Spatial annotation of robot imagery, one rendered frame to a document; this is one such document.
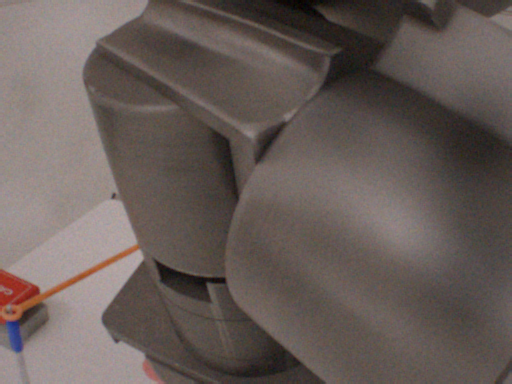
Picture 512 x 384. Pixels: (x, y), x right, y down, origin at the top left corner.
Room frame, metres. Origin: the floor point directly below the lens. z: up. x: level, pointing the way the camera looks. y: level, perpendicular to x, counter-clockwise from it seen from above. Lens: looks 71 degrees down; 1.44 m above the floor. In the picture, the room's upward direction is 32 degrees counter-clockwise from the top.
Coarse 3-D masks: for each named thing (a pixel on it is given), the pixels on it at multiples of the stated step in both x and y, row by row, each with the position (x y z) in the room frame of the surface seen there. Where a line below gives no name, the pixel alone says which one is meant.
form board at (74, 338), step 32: (96, 224) 0.24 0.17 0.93; (128, 224) 0.23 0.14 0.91; (32, 256) 0.21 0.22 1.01; (64, 256) 0.20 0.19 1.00; (96, 256) 0.19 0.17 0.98; (128, 256) 0.18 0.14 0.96; (96, 288) 0.15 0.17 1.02; (64, 320) 0.12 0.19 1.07; (96, 320) 0.11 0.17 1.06; (0, 352) 0.11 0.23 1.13; (32, 352) 0.10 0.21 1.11; (64, 352) 0.09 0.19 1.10; (96, 352) 0.08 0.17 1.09; (128, 352) 0.07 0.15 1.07
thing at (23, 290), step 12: (0, 276) 0.17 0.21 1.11; (12, 276) 0.17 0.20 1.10; (0, 288) 0.16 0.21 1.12; (12, 288) 0.15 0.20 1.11; (24, 288) 0.15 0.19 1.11; (36, 288) 0.15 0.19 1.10; (0, 300) 0.14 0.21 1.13; (12, 300) 0.14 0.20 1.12; (24, 300) 0.14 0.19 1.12; (0, 312) 0.13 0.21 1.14; (12, 312) 0.13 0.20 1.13
